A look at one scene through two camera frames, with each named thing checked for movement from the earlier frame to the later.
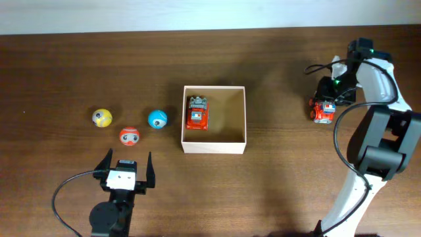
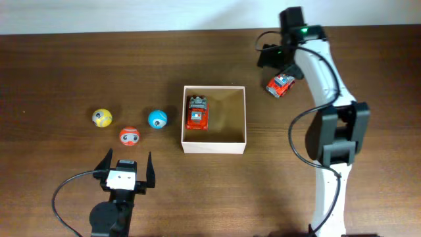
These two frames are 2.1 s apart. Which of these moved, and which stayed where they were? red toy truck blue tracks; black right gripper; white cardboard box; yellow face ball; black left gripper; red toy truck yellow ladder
Moved: black right gripper; red toy truck yellow ladder
Stayed: yellow face ball; white cardboard box; black left gripper; red toy truck blue tracks
